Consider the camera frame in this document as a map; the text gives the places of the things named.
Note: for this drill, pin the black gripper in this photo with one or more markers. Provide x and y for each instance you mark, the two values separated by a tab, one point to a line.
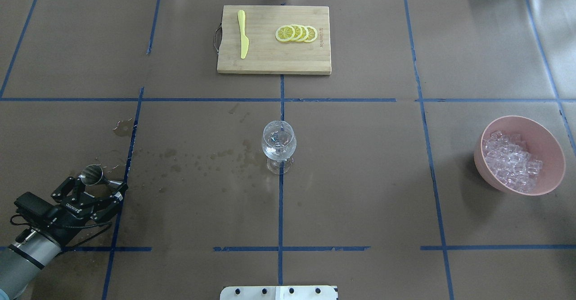
62	219

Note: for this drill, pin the steel double jigger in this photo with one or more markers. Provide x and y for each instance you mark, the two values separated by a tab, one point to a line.
93	175

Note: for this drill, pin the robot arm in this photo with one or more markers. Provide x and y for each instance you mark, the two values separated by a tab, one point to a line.
30	252

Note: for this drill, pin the clear wine glass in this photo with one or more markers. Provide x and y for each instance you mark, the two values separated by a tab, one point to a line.
278	143

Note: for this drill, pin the pile of ice cubes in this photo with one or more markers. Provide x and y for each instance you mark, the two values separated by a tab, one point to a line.
509	159

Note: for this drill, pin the yellow plastic knife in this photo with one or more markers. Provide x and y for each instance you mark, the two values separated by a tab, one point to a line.
244	40

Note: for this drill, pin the bamboo cutting board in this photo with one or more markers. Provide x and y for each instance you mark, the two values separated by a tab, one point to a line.
266	55

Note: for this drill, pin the front lemon slice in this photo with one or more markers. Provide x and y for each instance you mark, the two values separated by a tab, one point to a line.
285	33

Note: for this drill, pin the lemon slice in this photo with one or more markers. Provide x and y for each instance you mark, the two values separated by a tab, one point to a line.
285	33
312	34
304	32
297	32

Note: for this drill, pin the back lemon slice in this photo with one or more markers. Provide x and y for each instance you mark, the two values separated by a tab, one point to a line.
312	34

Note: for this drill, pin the pink bowl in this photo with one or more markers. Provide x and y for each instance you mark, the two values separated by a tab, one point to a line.
540	142

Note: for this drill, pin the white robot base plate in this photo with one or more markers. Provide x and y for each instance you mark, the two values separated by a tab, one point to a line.
294	292

